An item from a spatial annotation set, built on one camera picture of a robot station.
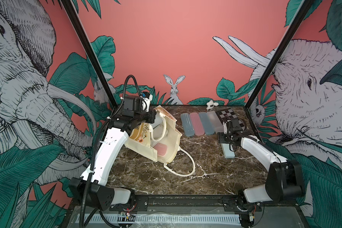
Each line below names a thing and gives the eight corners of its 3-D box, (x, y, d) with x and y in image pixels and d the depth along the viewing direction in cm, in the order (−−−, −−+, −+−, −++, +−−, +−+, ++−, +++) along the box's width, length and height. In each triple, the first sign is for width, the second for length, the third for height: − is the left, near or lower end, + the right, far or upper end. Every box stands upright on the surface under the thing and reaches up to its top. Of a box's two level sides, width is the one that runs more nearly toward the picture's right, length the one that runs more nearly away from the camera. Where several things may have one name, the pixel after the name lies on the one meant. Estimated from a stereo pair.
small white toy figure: (209, 111, 118) (210, 108, 115) (203, 107, 121) (204, 104, 118) (217, 106, 122) (218, 102, 119) (211, 102, 125) (212, 98, 122)
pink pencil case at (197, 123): (195, 136, 104) (195, 134, 102) (189, 114, 118) (189, 112, 116) (205, 135, 105) (205, 133, 103) (198, 113, 118) (198, 111, 117)
